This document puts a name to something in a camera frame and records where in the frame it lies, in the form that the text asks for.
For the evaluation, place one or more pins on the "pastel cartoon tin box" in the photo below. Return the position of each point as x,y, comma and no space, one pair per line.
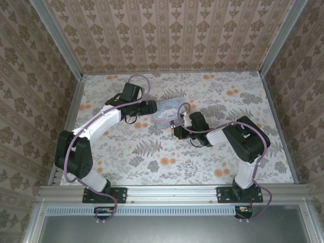
167,114

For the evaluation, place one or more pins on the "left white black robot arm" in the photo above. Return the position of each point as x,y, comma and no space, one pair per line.
101,121

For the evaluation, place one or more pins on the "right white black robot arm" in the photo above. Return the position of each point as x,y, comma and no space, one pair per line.
248,141

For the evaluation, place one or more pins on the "aluminium mounting beam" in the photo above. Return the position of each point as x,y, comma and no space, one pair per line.
172,193

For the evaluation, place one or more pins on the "grey metal sheet panel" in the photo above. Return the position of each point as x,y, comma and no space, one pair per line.
172,230

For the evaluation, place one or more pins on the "black controller board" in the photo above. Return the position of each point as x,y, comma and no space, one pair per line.
244,212
103,213

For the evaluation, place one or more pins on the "aluminium frame side rail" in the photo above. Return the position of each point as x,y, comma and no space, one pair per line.
277,121
73,108

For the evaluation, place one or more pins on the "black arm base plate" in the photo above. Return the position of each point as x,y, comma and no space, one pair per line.
119,195
224,195

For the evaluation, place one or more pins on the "aluminium frame post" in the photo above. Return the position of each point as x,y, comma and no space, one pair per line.
58,40
282,38

